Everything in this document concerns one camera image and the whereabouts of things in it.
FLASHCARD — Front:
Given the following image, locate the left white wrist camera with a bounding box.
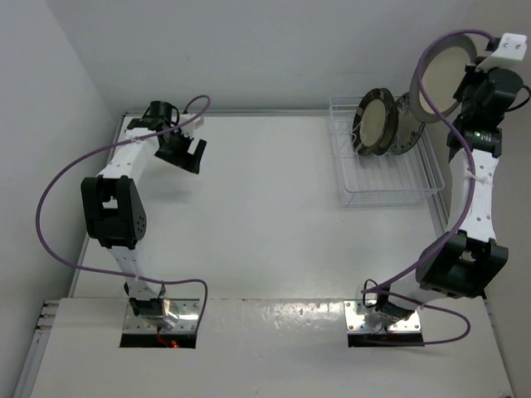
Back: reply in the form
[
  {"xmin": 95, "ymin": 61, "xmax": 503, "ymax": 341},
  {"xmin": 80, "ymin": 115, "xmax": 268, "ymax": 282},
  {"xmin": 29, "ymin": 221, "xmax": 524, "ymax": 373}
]
[{"xmin": 179, "ymin": 114, "xmax": 204, "ymax": 138}]

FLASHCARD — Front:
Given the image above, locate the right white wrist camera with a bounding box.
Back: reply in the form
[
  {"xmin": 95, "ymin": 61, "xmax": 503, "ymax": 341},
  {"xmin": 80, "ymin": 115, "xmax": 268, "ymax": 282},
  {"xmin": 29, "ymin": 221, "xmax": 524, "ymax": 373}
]
[{"xmin": 475, "ymin": 33, "xmax": 528, "ymax": 72}]

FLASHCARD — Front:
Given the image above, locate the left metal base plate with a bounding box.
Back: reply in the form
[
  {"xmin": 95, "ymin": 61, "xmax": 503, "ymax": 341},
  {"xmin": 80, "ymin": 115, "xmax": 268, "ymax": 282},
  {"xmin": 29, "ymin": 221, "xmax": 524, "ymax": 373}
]
[{"xmin": 123, "ymin": 298, "xmax": 200, "ymax": 334}]

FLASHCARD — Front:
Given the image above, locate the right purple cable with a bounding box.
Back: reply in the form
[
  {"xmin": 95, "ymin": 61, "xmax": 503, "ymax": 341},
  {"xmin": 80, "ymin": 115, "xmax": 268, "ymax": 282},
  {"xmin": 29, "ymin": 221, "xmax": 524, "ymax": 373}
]
[{"xmin": 360, "ymin": 28, "xmax": 499, "ymax": 345}]

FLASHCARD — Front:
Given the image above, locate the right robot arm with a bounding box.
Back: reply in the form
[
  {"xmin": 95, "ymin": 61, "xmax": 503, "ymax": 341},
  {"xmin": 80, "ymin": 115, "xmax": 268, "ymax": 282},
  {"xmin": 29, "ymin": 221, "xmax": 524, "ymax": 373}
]
[{"xmin": 369, "ymin": 66, "xmax": 526, "ymax": 325}]

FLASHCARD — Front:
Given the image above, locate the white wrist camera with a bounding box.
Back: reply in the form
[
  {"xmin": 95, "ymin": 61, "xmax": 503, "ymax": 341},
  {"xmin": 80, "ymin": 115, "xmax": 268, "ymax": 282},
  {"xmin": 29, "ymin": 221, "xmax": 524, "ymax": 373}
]
[
  {"xmin": 475, "ymin": 33, "xmax": 528, "ymax": 72},
  {"xmin": 179, "ymin": 114, "xmax": 204, "ymax": 138}
]

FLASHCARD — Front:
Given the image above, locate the dark patterned rim plate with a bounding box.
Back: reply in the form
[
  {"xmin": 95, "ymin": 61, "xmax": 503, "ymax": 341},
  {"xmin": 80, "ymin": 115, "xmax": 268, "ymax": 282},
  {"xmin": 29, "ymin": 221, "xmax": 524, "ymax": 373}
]
[{"xmin": 351, "ymin": 88, "xmax": 399, "ymax": 156}]

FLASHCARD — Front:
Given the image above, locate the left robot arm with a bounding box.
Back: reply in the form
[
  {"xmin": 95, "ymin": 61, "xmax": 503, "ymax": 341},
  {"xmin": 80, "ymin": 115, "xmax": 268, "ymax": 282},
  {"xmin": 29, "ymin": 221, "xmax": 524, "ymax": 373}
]
[{"xmin": 80, "ymin": 101, "xmax": 207, "ymax": 331}]

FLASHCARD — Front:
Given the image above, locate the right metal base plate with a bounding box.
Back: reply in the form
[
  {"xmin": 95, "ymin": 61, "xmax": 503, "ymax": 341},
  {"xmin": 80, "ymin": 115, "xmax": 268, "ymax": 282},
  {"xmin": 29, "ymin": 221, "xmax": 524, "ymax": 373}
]
[{"xmin": 343, "ymin": 299, "xmax": 421, "ymax": 336}]

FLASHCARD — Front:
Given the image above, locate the metal base plate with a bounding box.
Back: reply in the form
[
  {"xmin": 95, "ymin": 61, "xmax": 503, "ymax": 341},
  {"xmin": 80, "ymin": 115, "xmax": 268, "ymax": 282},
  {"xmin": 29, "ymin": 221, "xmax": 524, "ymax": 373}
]
[
  {"xmin": 123, "ymin": 298, "xmax": 200, "ymax": 334},
  {"xmin": 343, "ymin": 299, "xmax": 421, "ymax": 336}
]

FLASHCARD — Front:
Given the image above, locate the silver rim plate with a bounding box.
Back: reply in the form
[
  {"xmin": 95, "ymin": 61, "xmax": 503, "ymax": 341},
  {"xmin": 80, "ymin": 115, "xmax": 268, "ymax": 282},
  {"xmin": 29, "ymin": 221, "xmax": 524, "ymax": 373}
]
[{"xmin": 409, "ymin": 34, "xmax": 477, "ymax": 124}]

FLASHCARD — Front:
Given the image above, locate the blue floral plate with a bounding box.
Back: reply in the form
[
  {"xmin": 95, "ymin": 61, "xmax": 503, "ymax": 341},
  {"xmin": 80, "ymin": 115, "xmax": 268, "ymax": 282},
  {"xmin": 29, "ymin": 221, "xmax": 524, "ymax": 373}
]
[{"xmin": 388, "ymin": 92, "xmax": 426, "ymax": 155}]

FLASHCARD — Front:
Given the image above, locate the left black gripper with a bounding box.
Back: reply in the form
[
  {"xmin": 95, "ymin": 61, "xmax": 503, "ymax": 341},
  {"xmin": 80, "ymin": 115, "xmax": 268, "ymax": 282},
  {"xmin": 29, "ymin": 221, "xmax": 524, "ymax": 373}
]
[{"xmin": 155, "ymin": 126, "xmax": 205, "ymax": 173}]

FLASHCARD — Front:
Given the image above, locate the white wire dish rack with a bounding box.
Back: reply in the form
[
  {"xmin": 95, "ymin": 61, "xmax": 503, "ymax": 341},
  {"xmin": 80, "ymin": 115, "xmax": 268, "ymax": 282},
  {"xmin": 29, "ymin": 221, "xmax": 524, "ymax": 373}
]
[{"xmin": 329, "ymin": 96, "xmax": 445, "ymax": 207}]

